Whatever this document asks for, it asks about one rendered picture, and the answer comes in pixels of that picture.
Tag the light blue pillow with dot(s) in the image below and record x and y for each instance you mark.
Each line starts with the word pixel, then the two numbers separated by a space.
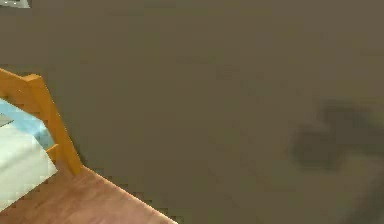
pixel 28 125

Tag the white bed mattress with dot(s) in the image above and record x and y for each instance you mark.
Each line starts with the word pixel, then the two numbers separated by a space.
pixel 20 166

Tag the orange wooden bed frame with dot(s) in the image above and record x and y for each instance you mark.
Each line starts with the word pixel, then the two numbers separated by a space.
pixel 40 100

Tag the grey framed wall picture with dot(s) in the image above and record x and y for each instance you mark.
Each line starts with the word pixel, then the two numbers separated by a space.
pixel 15 3

